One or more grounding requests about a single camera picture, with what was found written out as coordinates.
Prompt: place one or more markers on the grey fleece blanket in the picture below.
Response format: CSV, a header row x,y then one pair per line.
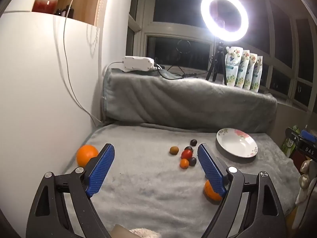
x,y
148,191

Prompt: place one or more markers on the white power strip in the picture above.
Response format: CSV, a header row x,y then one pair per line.
x,y
137,63

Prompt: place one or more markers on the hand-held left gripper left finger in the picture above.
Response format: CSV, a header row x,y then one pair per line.
x,y
101,171

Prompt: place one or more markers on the dark bottle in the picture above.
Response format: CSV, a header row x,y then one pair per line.
x,y
69,11
58,12

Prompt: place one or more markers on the floral refill pouch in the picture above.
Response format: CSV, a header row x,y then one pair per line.
x,y
259,75
253,72
232,65
244,69

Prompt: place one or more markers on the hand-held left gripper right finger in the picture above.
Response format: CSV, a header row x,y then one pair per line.
x,y
210,171

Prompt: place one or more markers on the small orange kumquat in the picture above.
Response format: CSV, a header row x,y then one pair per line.
x,y
184,163

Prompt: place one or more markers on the grey covered cushion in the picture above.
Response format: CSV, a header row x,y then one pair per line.
x,y
185,101

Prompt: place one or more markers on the green snack packet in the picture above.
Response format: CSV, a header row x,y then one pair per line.
x,y
288,145

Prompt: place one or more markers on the floral white plate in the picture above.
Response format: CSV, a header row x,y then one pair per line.
x,y
235,143

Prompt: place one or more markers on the mottled orange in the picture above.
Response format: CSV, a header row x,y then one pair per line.
x,y
210,193

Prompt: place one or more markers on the large smooth orange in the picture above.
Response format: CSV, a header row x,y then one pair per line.
x,y
85,153

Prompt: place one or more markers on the brown kiwi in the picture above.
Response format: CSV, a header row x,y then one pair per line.
x,y
174,150

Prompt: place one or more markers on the plush garment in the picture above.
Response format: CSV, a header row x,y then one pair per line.
x,y
145,233

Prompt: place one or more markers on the dark plum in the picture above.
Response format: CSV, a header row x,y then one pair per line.
x,y
192,162
193,142

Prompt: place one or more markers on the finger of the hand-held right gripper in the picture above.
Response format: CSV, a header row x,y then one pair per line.
x,y
292,132
308,136

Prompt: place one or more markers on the window frame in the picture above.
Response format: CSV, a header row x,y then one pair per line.
x,y
143,17

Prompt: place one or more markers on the person's right hand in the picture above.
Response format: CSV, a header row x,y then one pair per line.
x,y
307,176

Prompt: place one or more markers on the red tomato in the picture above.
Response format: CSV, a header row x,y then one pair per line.
x,y
186,153

